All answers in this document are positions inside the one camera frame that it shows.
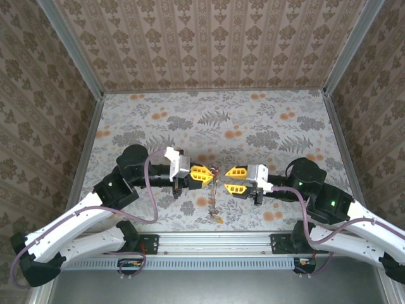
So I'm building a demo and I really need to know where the grey slotted cable duct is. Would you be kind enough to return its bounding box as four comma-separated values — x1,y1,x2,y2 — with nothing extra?
63,256,297,271

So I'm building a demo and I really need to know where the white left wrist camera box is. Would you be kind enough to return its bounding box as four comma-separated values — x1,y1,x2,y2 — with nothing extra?
164,146,192,182

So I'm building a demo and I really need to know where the large brown toothed keyring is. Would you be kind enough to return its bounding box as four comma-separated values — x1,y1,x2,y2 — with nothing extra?
208,164,222,222

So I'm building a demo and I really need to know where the floral patterned table cover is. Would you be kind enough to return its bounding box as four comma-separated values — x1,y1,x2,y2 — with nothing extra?
68,89,368,232

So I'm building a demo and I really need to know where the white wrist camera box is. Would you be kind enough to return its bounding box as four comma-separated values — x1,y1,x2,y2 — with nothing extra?
246,163,274,191
164,146,192,182

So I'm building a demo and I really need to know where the aluminium mounting rail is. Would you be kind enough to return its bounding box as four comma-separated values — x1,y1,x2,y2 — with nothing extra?
135,231,317,255

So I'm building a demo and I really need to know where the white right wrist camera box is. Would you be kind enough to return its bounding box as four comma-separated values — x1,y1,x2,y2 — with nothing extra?
246,163,274,191

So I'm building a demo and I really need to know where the aluminium frame post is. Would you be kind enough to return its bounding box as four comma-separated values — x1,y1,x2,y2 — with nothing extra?
323,0,385,96
37,0,106,99

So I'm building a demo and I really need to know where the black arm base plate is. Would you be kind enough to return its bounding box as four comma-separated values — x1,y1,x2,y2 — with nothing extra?
135,234,159,255
270,233,317,255

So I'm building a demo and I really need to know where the black connector box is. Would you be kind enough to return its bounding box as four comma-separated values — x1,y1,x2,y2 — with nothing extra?
117,257,144,275
293,256,318,274

